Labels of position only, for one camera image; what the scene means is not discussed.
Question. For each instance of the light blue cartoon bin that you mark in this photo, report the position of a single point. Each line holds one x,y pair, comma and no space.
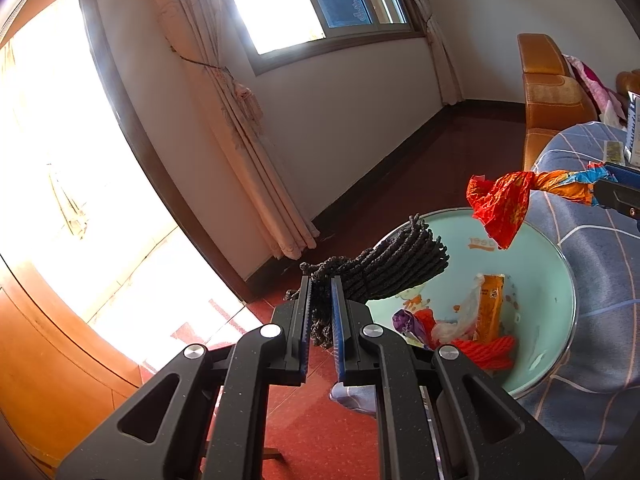
540,300

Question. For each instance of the wooden door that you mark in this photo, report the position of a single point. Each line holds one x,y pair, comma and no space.
50,360

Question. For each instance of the black yarn bundle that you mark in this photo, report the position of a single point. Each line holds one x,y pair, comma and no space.
390,270

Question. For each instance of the red mesh bag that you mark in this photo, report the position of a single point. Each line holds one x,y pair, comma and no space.
426,322

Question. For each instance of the red orange twisted wrapper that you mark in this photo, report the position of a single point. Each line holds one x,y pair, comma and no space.
505,205

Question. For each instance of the red yarn bundle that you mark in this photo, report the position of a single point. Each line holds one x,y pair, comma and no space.
490,352

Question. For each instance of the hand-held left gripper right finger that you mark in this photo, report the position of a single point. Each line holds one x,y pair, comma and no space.
339,330

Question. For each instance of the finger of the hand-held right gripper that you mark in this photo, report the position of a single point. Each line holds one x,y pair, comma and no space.
625,174
622,197

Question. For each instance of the pink floral cloth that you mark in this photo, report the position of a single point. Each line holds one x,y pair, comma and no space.
590,80

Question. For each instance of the dark door frame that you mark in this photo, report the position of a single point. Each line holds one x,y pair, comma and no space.
115,95

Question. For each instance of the purple foil wrapper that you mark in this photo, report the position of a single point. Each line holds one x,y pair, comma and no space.
405,322

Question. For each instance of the long white orange packet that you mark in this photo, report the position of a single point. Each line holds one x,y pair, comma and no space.
490,305

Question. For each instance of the blue plaid tablecloth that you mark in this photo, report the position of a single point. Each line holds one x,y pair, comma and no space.
590,270

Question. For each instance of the sliding glass window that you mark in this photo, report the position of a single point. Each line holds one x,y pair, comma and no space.
270,5

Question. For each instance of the small green packet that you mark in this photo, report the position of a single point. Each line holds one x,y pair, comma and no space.
613,151

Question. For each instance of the short beige tied curtain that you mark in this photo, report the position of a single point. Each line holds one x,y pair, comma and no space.
440,50

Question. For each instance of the brown leather sofa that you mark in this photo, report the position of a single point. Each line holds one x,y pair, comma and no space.
630,82

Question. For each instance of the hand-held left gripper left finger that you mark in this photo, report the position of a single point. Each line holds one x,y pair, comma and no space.
305,330

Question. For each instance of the tall white carton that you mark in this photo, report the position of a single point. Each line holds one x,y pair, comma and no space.
634,130

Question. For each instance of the orange leather armchair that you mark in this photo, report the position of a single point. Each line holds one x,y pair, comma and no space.
545,105

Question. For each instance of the long beige tied curtain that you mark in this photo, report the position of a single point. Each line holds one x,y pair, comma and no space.
250,135

